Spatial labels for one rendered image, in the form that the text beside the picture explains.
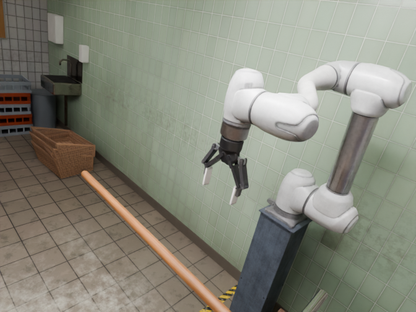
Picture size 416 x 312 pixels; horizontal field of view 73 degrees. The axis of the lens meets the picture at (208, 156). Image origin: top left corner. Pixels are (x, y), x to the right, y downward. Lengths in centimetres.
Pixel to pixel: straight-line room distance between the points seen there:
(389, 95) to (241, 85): 58
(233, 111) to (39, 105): 413
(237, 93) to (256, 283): 128
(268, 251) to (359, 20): 130
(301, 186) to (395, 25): 89
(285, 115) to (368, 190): 114
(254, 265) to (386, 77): 118
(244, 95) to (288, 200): 83
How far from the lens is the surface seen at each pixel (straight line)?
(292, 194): 150
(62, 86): 413
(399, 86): 120
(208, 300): 82
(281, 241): 160
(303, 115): 73
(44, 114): 483
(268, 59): 198
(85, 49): 395
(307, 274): 217
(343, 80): 125
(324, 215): 144
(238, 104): 82
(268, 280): 177
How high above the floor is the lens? 183
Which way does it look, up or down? 23 degrees down
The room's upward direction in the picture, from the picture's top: 12 degrees clockwise
